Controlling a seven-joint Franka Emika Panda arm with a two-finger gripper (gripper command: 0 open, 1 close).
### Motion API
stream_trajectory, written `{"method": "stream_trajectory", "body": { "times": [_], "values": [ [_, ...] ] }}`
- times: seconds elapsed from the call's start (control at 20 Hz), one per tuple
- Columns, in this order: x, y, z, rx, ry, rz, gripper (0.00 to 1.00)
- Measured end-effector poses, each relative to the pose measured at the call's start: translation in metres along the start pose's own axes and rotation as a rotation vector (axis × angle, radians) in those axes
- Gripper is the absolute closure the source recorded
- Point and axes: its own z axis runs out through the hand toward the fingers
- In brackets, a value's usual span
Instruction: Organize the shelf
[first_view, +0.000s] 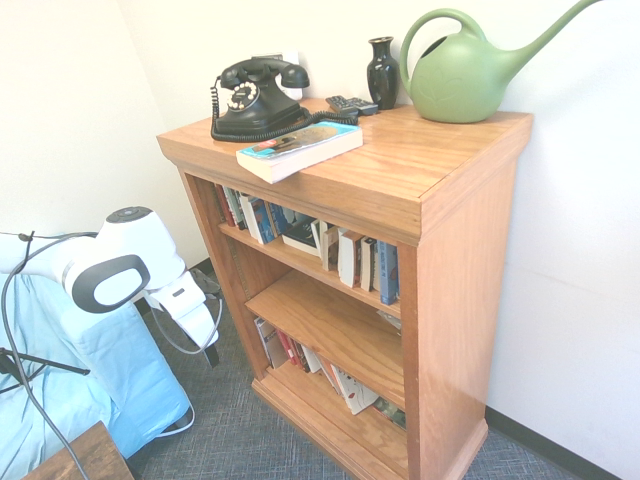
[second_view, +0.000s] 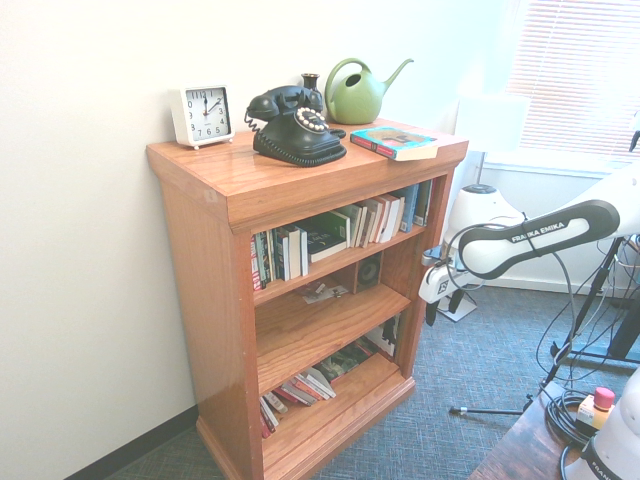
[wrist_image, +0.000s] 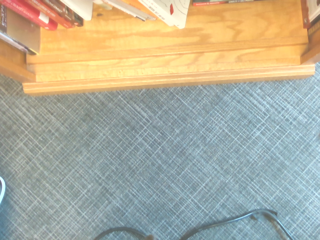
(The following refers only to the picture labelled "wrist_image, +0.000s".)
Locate white rounded object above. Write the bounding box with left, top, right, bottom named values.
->
left=0, top=176, right=6, bottom=206

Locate plain white book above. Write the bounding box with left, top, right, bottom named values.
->
left=59, top=0, right=95, bottom=21

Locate grey brown cover book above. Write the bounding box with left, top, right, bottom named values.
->
left=0, top=3, right=41, bottom=55

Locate dark brown spine book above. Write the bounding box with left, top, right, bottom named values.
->
left=41, top=0, right=85, bottom=28

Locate black floor cable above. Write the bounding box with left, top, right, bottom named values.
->
left=93, top=226, right=151, bottom=240
left=181, top=208, right=296, bottom=240

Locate white black cover book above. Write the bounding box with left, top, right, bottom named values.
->
left=301, top=0, right=320, bottom=30

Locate orange red spine book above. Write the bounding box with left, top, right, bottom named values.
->
left=24, top=0, right=76, bottom=29

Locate white book with red mark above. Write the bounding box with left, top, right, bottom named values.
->
left=137, top=0, right=189, bottom=30

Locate wooden bookshelf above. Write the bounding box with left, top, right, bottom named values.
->
left=0, top=0, right=320, bottom=96

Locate thin white grey book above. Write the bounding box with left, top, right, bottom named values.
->
left=101, top=0, right=147, bottom=22

